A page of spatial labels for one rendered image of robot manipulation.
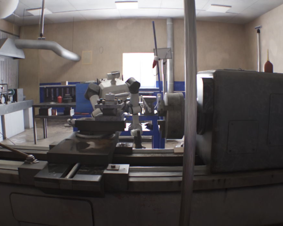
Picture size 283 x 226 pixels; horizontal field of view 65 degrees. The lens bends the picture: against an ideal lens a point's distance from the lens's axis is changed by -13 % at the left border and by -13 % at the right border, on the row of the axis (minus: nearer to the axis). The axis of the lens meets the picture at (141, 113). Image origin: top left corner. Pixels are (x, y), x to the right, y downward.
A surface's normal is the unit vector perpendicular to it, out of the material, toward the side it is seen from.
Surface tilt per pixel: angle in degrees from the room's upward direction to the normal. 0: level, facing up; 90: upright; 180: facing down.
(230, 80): 90
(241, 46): 90
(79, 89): 90
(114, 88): 63
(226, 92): 90
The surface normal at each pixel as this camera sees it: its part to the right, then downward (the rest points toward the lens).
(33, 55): 0.00, 0.12
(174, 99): 0.00, -0.68
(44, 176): 0.00, -0.99
